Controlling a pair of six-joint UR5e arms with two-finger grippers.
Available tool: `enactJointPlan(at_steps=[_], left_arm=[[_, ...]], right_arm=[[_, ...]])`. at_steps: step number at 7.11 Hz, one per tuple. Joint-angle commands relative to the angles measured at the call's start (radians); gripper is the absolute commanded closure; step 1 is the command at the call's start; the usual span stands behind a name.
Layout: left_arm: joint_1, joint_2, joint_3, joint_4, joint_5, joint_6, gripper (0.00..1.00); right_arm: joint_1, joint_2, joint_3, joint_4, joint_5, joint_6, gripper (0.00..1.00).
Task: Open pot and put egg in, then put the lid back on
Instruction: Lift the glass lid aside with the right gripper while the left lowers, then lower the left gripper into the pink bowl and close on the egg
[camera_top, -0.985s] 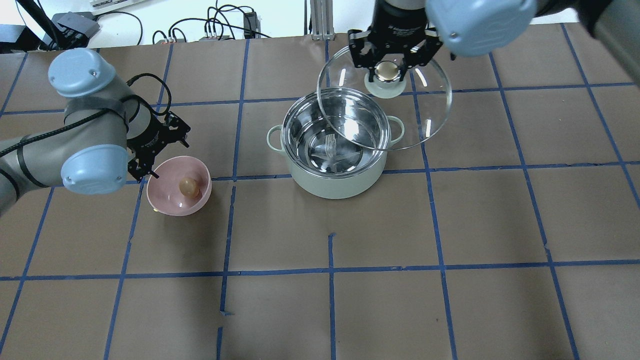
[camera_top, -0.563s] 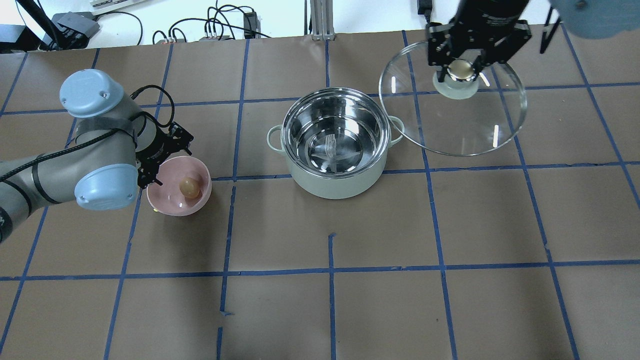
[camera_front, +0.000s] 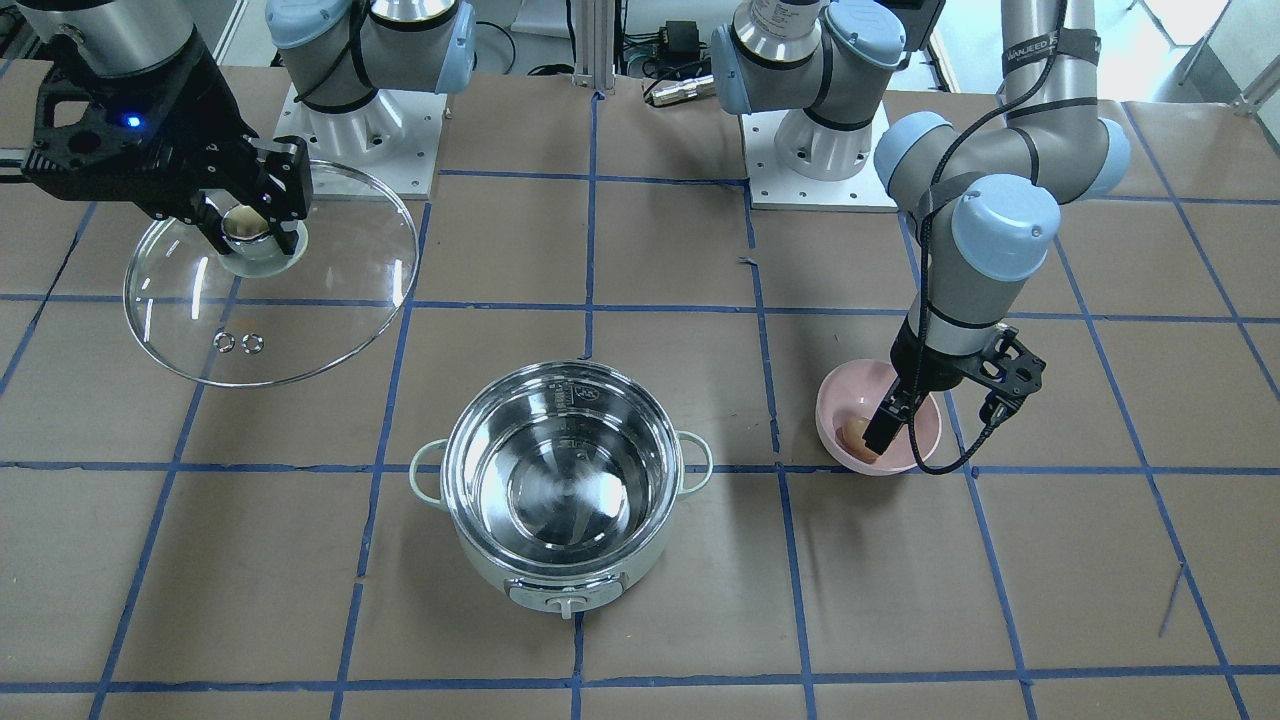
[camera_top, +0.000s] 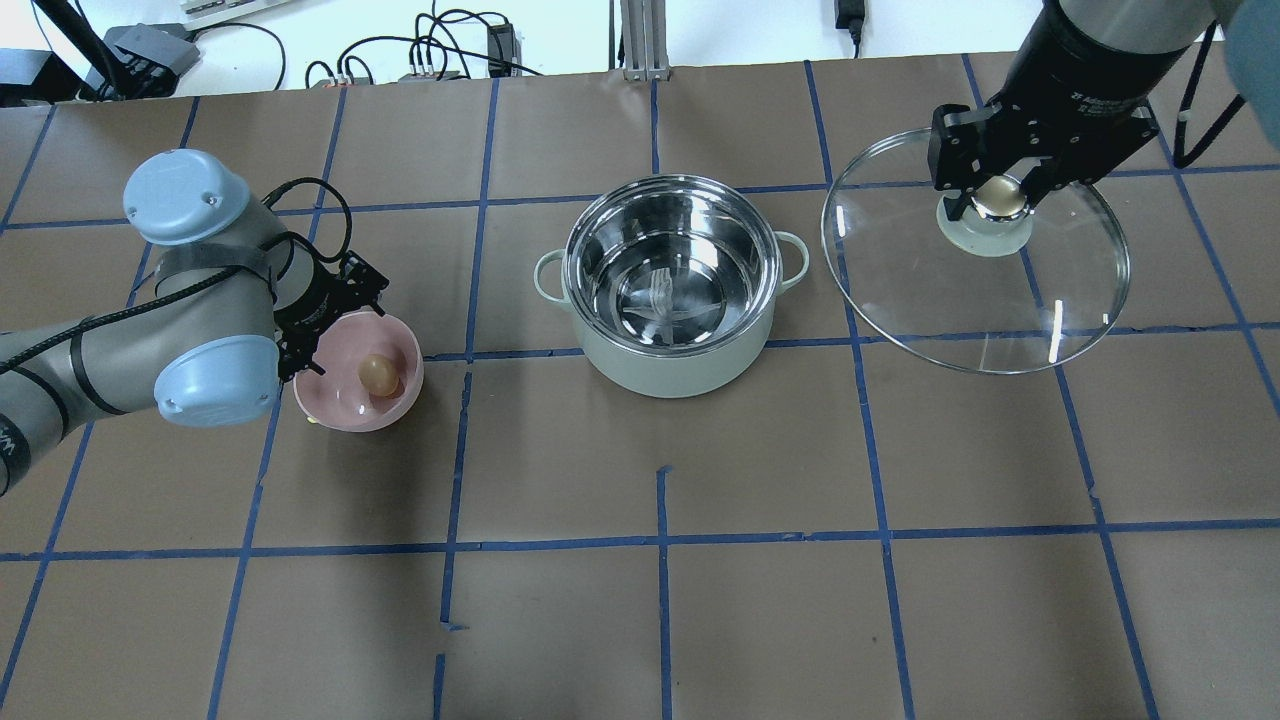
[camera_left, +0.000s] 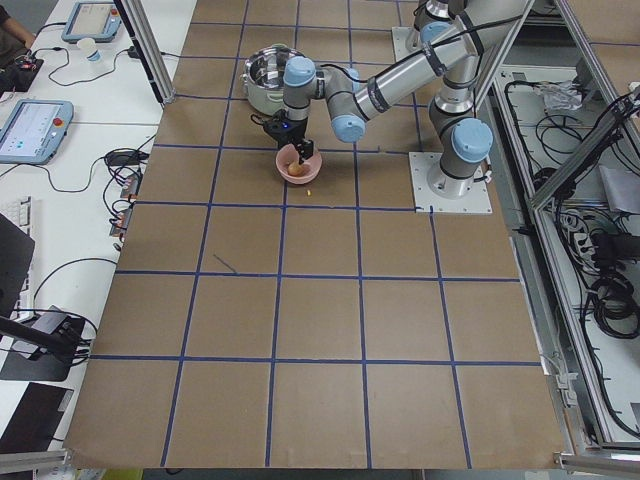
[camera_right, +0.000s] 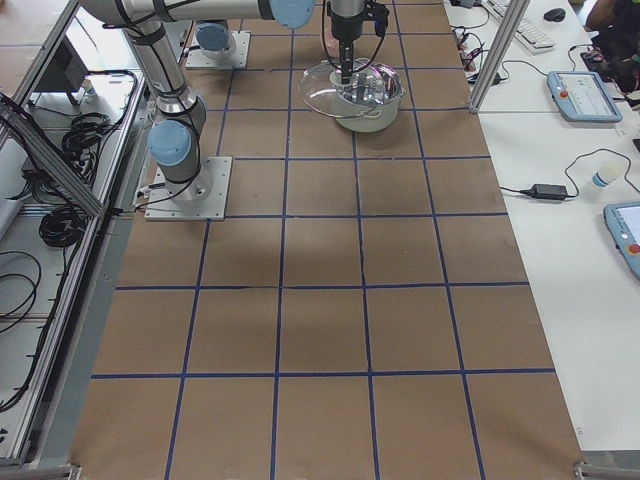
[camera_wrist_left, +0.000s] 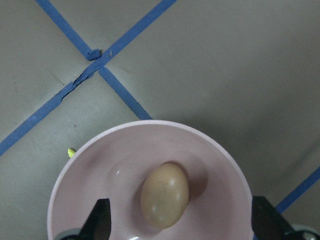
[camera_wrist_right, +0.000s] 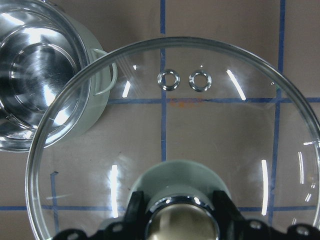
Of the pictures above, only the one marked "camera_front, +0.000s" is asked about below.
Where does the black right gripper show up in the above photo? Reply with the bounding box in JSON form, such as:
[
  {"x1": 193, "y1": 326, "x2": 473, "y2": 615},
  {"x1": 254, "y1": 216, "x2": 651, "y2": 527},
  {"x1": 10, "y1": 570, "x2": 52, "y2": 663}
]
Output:
[{"x1": 20, "y1": 40, "x2": 314, "y2": 256}]

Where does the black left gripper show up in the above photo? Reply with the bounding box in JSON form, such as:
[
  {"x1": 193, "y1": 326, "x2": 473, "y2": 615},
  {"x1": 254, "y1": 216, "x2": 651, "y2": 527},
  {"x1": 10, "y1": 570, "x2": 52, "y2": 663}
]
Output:
[{"x1": 864, "y1": 315, "x2": 1001, "y2": 455}]

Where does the brown egg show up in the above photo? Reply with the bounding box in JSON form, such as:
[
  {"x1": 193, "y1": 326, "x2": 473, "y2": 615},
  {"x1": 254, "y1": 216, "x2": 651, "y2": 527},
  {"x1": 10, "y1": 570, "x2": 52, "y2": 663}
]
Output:
[{"x1": 840, "y1": 416, "x2": 881, "y2": 464}]

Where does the glass pot lid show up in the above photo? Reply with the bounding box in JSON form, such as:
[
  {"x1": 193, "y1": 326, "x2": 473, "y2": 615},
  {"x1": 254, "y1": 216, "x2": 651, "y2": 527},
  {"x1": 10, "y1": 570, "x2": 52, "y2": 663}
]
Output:
[{"x1": 123, "y1": 161, "x2": 420, "y2": 388}]

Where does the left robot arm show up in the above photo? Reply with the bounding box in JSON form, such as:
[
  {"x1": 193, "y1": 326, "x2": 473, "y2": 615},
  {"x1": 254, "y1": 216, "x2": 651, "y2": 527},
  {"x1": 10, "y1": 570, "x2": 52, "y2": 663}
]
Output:
[{"x1": 710, "y1": 1, "x2": 1132, "y2": 457}]

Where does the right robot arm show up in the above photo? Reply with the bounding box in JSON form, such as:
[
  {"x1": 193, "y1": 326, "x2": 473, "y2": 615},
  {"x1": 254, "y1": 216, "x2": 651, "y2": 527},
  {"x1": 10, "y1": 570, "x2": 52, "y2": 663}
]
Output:
[{"x1": 3, "y1": 1, "x2": 475, "y2": 260}]

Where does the pale green electric pot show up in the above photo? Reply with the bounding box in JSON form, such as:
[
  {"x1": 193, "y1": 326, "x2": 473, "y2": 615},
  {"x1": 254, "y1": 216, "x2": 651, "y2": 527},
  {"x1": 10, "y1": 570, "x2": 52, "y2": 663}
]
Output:
[{"x1": 408, "y1": 359, "x2": 716, "y2": 620}]

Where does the pink bowl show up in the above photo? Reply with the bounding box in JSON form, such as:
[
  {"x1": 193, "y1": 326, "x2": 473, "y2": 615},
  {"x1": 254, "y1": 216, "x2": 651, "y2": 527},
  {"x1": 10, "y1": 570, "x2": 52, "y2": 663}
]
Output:
[{"x1": 815, "y1": 359, "x2": 943, "y2": 477}]

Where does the silver cylindrical connector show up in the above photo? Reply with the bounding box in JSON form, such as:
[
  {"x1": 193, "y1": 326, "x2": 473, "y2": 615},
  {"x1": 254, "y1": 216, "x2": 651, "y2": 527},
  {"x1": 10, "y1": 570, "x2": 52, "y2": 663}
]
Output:
[{"x1": 644, "y1": 76, "x2": 716, "y2": 108}]

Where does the black power adapter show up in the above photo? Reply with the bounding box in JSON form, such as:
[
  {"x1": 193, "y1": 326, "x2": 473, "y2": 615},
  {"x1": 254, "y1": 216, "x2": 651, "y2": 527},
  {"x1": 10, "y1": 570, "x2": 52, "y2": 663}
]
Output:
[{"x1": 657, "y1": 20, "x2": 701, "y2": 69}]

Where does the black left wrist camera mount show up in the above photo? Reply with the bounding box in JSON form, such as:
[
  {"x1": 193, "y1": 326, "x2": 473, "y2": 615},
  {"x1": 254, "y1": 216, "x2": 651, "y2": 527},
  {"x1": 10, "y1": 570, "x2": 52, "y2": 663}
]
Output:
[{"x1": 974, "y1": 324, "x2": 1046, "y2": 428}]

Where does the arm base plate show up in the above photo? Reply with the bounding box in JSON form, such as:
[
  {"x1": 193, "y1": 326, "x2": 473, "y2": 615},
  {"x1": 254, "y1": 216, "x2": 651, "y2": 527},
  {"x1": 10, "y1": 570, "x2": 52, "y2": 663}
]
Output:
[
  {"x1": 275, "y1": 90, "x2": 451, "y2": 200},
  {"x1": 740, "y1": 106, "x2": 897, "y2": 213}
]

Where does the aluminium frame post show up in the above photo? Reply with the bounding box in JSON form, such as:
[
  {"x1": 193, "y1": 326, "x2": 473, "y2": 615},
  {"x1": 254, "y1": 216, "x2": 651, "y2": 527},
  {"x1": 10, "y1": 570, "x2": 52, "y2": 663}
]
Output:
[{"x1": 567, "y1": 1, "x2": 622, "y2": 97}]

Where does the black cables bundle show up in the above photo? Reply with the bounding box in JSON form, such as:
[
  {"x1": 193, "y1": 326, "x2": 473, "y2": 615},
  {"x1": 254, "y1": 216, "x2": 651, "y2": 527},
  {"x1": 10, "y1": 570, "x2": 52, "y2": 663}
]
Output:
[{"x1": 470, "y1": 0, "x2": 721, "y2": 81}]

